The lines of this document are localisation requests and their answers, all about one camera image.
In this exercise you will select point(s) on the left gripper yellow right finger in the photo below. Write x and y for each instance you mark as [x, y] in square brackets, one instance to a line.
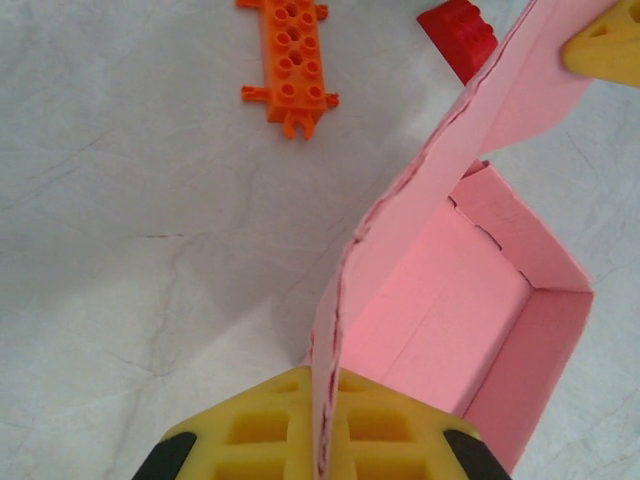
[390, 435]

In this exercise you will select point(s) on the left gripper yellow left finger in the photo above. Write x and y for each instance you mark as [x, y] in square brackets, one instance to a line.
[260, 430]

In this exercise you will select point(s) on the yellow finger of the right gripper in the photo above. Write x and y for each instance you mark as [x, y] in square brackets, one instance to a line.
[610, 50]

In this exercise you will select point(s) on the pink paper box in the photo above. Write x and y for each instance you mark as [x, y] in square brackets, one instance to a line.
[450, 280]

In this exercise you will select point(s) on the small red toy brick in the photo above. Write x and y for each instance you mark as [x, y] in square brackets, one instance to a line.
[460, 35]

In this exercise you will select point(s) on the orange toy brick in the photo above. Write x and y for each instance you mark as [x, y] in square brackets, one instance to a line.
[295, 55]

